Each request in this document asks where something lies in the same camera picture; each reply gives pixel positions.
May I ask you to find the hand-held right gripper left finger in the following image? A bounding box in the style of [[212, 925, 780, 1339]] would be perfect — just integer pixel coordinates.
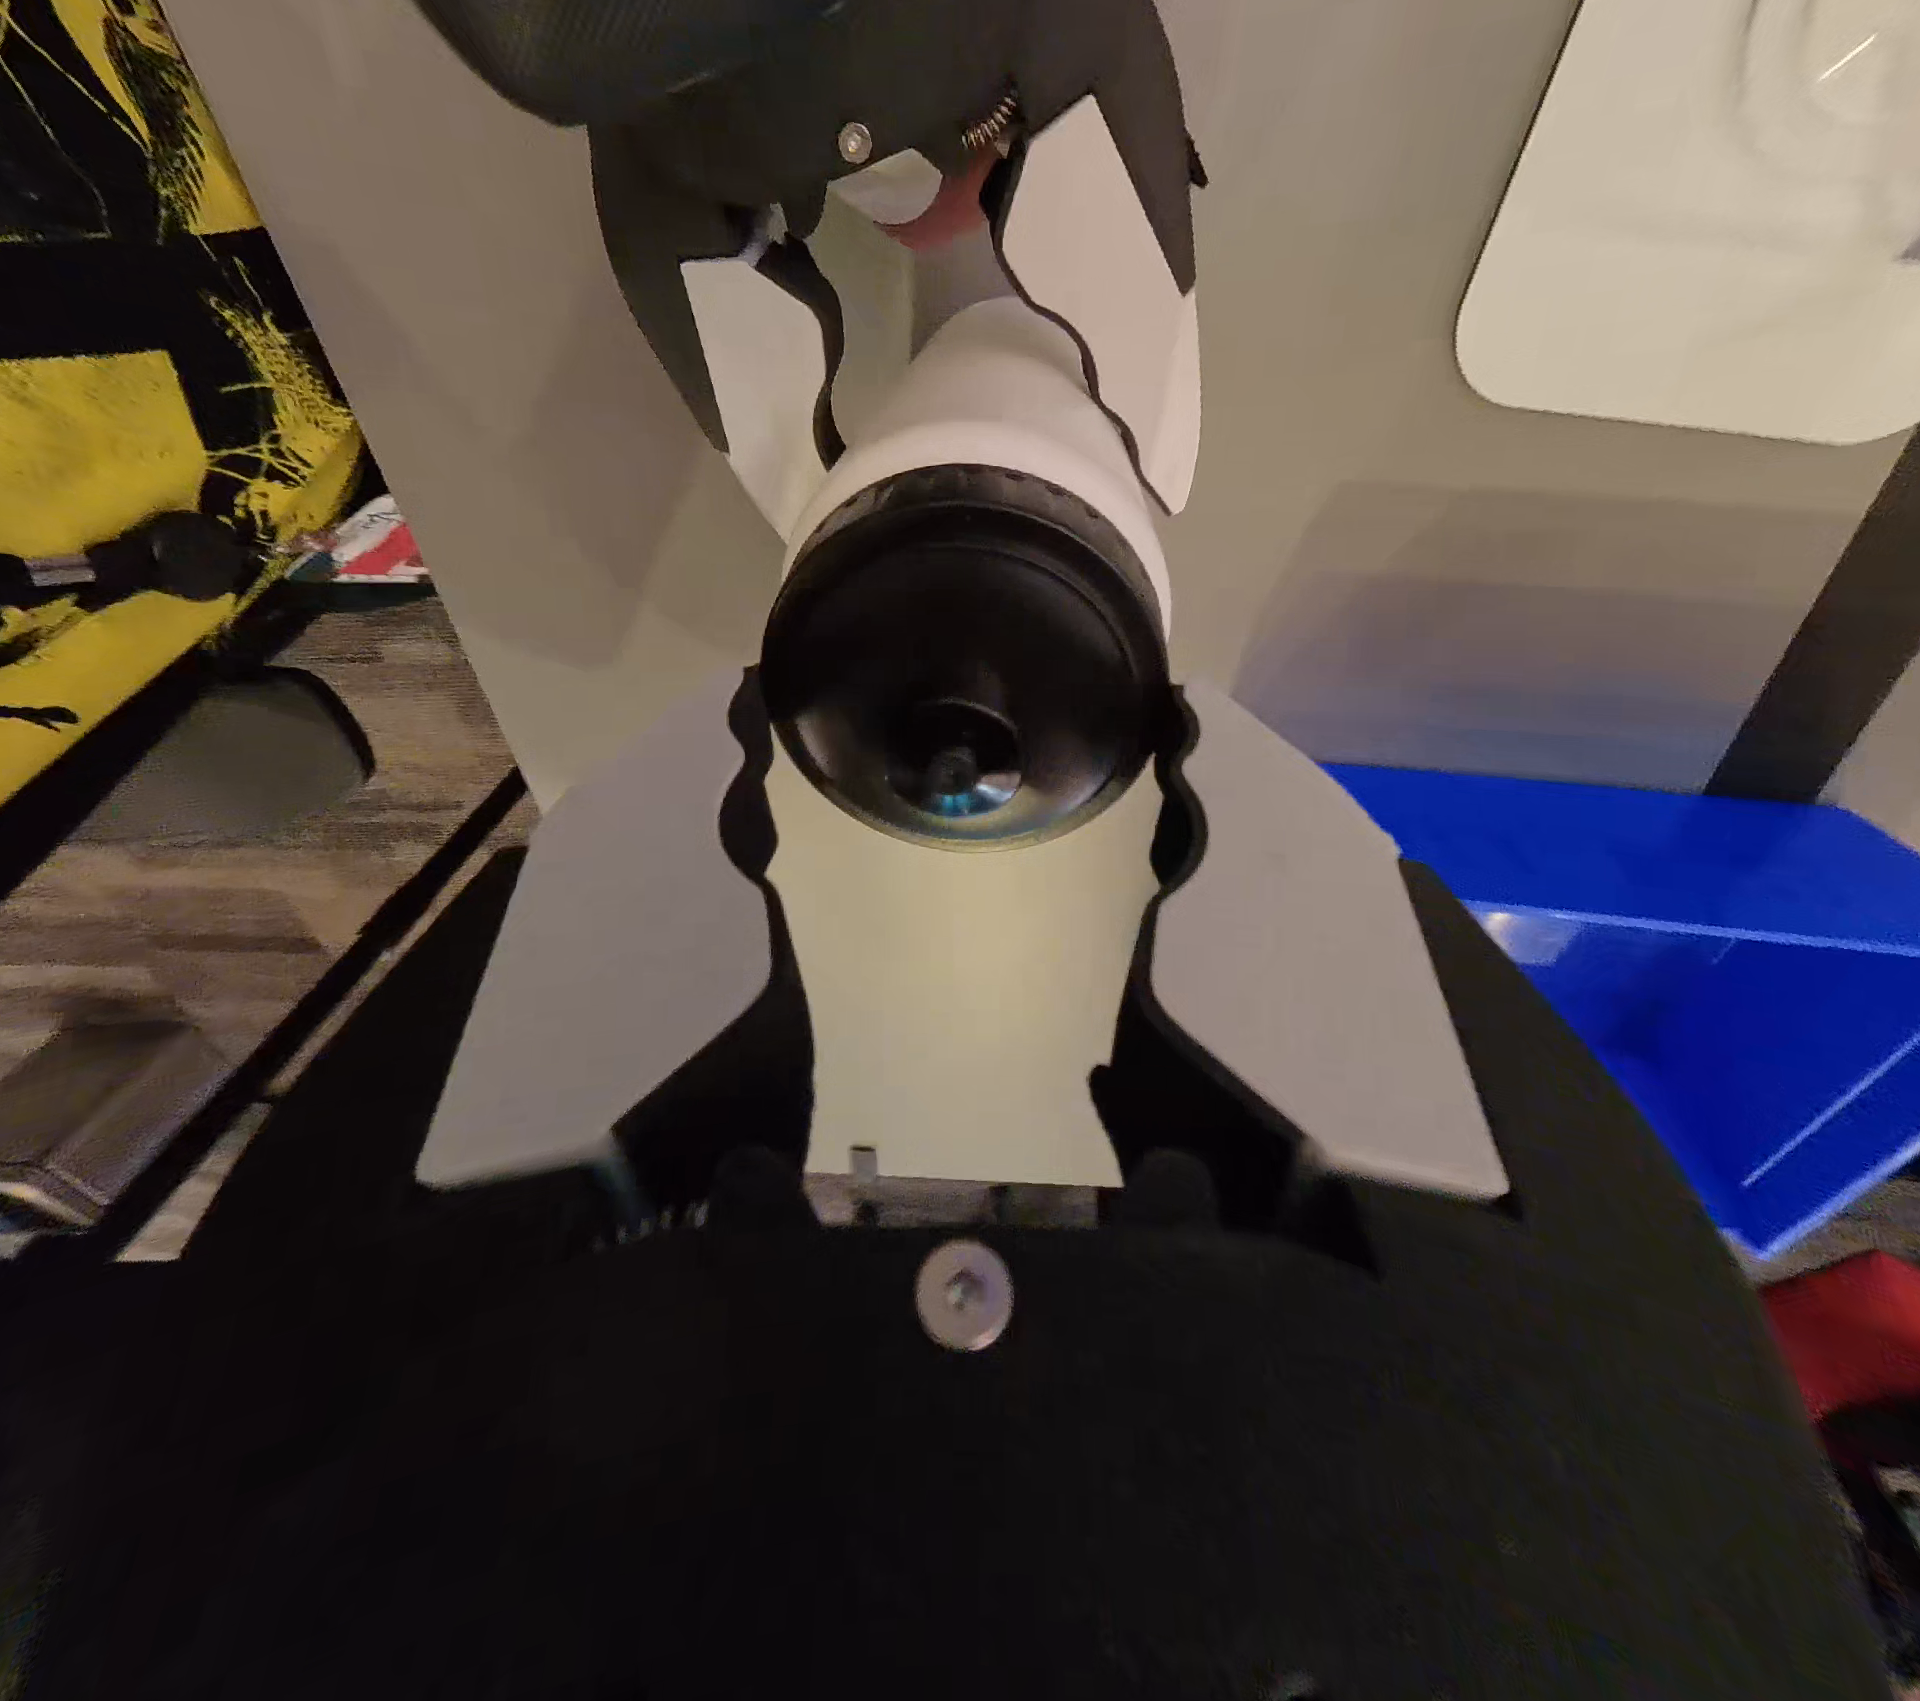
[[413, 661, 822, 1226]]

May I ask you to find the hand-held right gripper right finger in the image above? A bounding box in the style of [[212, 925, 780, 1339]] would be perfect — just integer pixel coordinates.
[[1085, 678, 1513, 1226]]

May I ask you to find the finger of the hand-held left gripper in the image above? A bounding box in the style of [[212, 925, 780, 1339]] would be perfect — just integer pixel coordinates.
[[985, 91, 1207, 521], [678, 239, 850, 529]]

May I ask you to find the white plastic bottle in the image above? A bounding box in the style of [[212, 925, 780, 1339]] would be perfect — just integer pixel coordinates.
[[780, 294, 1175, 623]]

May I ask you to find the large blue plastic bin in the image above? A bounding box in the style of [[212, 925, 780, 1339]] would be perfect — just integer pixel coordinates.
[[1315, 760, 1920, 1257]]

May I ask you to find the black ribbed bottle lid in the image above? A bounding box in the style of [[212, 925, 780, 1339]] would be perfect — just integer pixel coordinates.
[[755, 462, 1175, 850]]

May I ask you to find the grey round pad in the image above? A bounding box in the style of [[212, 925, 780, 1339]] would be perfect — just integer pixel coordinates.
[[90, 666, 377, 850]]

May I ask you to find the red white printed packet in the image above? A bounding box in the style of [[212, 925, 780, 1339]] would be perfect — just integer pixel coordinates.
[[292, 494, 431, 586]]

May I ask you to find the white rounded mat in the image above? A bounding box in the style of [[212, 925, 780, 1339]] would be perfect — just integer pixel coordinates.
[[1451, 0, 1920, 450]]

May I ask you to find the black lever knob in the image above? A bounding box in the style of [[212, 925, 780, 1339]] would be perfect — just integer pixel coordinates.
[[0, 511, 254, 603]]

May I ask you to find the red bag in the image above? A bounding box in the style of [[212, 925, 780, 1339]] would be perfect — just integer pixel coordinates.
[[1758, 1254, 1920, 1425]]

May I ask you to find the yellow black printed clothing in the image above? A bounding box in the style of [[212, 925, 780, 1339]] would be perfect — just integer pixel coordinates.
[[0, 0, 377, 802]]

